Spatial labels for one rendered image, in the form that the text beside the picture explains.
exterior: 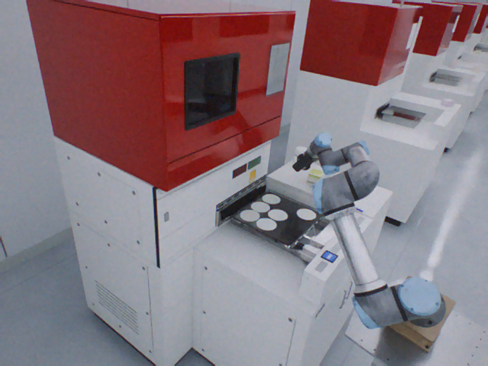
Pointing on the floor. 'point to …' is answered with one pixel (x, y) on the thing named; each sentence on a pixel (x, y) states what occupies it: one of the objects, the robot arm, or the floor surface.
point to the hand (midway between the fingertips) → (298, 168)
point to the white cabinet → (263, 318)
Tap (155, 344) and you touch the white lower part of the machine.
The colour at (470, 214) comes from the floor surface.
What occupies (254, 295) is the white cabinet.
